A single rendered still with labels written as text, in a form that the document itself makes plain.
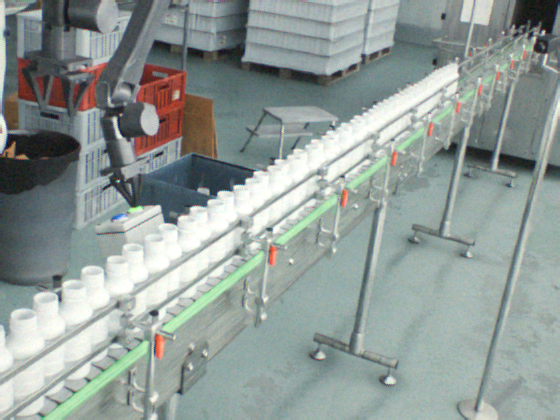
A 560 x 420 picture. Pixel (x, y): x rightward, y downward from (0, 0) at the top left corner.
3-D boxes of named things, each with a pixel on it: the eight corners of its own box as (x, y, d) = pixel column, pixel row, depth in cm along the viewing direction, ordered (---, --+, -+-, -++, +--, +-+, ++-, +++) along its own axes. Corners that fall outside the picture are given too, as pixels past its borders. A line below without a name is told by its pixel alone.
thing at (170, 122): (135, 158, 475) (137, 123, 466) (80, 144, 489) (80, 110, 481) (183, 136, 527) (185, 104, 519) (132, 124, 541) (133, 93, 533)
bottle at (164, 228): (160, 292, 159) (165, 218, 153) (183, 302, 156) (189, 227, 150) (141, 302, 154) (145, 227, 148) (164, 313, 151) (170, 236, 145)
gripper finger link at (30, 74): (52, 118, 131) (53, 63, 127) (19, 110, 133) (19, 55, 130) (78, 111, 136) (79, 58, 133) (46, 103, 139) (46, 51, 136)
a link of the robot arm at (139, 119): (123, 90, 171) (95, 82, 163) (164, 82, 164) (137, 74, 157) (124, 143, 170) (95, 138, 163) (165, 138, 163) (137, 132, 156)
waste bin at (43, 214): (35, 301, 347) (34, 167, 323) (-40, 273, 364) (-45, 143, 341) (97, 266, 385) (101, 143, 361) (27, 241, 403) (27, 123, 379)
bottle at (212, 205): (215, 281, 166) (222, 210, 160) (191, 273, 168) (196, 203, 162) (228, 271, 171) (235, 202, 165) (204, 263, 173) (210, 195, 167)
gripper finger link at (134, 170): (153, 203, 169) (143, 161, 167) (135, 213, 163) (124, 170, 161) (129, 205, 173) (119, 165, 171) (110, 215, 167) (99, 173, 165)
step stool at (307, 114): (293, 148, 601) (299, 96, 586) (334, 175, 551) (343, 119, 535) (238, 151, 580) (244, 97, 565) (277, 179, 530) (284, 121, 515)
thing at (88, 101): (82, 112, 397) (83, 69, 388) (15, 98, 408) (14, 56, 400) (138, 90, 450) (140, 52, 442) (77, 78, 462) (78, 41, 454)
